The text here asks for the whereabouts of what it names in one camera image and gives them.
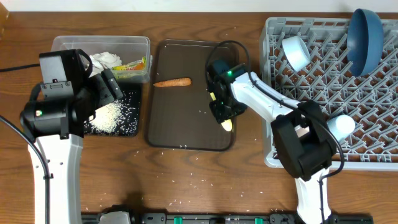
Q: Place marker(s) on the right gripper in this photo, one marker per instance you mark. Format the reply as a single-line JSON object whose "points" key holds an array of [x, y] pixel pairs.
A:
{"points": [[221, 116]]}

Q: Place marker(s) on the yellow plastic spoon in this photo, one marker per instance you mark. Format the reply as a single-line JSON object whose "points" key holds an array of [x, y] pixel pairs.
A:
{"points": [[227, 125]]}

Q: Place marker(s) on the orange carrot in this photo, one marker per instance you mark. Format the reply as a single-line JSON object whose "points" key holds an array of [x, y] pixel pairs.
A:
{"points": [[174, 82]]}

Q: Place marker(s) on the light blue bowl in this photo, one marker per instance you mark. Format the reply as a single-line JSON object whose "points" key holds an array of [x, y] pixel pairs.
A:
{"points": [[296, 52]]}

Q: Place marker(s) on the yellow green snack wrapper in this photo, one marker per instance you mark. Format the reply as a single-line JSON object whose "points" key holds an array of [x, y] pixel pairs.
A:
{"points": [[135, 66]]}

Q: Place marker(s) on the light blue cup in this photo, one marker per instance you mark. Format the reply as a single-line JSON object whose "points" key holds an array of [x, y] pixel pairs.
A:
{"points": [[341, 126]]}

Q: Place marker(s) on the white tissue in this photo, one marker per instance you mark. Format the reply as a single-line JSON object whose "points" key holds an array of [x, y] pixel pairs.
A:
{"points": [[104, 61]]}

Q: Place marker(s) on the dark blue plate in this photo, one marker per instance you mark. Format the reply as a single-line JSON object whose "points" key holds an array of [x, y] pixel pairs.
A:
{"points": [[365, 41]]}

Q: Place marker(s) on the pink cup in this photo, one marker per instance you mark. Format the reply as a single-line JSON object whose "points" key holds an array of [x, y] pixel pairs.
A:
{"points": [[301, 131]]}

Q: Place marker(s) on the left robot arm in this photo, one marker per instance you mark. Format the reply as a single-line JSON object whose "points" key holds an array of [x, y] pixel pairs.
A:
{"points": [[53, 121]]}

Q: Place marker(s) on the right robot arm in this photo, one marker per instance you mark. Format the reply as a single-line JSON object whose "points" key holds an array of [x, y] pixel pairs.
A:
{"points": [[307, 158]]}

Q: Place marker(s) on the grey dishwasher rack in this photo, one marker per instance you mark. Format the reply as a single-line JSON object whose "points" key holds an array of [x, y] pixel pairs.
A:
{"points": [[371, 100]]}

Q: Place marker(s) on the brown serving tray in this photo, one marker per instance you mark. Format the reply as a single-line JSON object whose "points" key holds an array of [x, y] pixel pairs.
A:
{"points": [[179, 117]]}

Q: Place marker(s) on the black rectangular tray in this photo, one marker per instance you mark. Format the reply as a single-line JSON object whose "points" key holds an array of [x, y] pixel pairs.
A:
{"points": [[130, 124]]}

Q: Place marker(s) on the white rice pile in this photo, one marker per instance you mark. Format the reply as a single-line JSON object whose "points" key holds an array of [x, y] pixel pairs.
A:
{"points": [[107, 116]]}

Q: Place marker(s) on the clear plastic bin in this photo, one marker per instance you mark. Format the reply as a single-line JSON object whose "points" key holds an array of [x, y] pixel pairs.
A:
{"points": [[129, 49]]}

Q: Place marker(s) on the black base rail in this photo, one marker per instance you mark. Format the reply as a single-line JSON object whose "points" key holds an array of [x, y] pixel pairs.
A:
{"points": [[123, 214]]}

